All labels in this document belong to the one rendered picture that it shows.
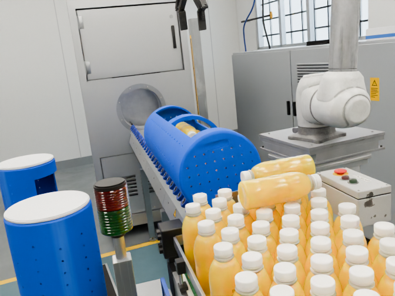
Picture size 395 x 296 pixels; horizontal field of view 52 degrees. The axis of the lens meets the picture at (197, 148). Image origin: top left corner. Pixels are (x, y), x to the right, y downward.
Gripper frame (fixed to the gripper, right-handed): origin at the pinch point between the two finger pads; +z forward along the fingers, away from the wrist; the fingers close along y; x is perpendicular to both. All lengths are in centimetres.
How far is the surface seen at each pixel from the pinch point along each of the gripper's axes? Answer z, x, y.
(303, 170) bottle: 37, -10, 66
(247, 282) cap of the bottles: 34, -52, 94
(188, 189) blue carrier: 47, -30, 35
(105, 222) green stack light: 27, -67, 71
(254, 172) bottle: 35, -22, 60
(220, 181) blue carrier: 46, -19, 38
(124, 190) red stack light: 22, -63, 71
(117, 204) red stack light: 24, -65, 72
